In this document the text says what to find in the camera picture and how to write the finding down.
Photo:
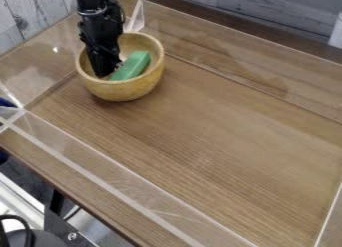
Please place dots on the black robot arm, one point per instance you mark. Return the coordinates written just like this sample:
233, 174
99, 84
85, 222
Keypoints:
88, 0

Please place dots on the brown wooden bowl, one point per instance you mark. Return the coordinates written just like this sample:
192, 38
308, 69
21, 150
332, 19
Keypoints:
124, 90

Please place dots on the black table leg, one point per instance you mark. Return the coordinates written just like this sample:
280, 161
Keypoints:
56, 202

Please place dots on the clear acrylic tray enclosure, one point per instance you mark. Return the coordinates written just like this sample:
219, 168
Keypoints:
223, 160

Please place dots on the green rectangular block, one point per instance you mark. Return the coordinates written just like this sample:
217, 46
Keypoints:
132, 66

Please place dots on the black metal bracket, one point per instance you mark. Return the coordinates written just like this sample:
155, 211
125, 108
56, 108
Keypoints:
65, 232

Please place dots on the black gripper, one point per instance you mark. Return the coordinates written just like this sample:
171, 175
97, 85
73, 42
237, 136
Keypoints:
100, 29

